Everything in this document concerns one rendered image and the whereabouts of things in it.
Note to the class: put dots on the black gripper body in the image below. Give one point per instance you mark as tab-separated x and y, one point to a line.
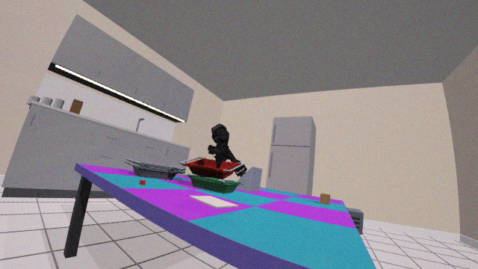
220	151

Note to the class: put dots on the green plastic tray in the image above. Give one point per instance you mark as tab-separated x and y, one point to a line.
213	184

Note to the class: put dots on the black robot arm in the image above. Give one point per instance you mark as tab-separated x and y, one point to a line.
219	134

